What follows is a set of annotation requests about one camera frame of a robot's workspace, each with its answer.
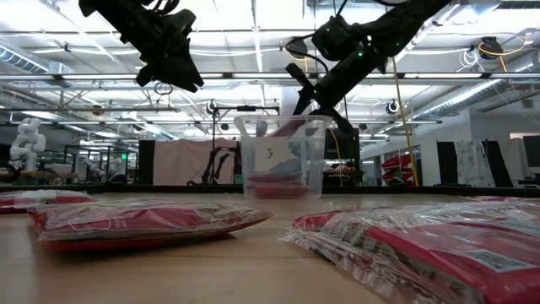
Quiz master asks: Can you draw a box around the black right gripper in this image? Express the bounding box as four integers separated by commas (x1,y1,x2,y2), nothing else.
285,54,383,134

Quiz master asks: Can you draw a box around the clear plastic bin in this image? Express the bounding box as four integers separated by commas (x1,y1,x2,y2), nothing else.
233,114,333,200

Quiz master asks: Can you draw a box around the silver ventilation duct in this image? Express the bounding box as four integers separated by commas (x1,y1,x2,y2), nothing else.
415,78,520,122
0,45,75,88

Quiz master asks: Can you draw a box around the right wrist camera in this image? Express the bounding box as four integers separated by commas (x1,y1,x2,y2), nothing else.
311,14,360,61

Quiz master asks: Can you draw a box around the yellow hanging cable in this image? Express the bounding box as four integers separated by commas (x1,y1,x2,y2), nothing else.
391,57,419,187

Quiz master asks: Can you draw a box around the dark computer monitor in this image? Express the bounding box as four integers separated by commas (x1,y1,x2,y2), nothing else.
522,134,540,168

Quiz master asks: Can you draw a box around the black aluminium table frame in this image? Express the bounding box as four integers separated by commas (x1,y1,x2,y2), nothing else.
0,183,540,196

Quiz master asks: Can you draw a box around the red storage rack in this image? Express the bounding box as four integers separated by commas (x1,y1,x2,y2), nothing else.
381,153,413,183

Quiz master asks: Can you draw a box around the black partition panel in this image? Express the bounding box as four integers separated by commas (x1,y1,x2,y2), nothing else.
483,139,512,187
138,138,155,186
436,141,456,187

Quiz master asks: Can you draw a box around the white cable coil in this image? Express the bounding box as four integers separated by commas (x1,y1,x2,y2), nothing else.
458,48,484,73

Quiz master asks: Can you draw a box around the beige curtain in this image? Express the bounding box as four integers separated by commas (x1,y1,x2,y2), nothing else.
153,138,241,186

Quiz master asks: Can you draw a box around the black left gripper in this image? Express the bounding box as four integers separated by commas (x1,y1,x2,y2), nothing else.
121,23,205,93

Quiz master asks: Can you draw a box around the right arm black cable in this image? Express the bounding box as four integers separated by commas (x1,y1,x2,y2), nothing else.
284,36,331,73

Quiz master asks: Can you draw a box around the white patterned cloth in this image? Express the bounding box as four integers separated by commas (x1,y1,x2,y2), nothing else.
454,138,485,187

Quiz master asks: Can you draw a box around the black monitor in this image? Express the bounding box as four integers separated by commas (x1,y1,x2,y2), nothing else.
324,128,361,160

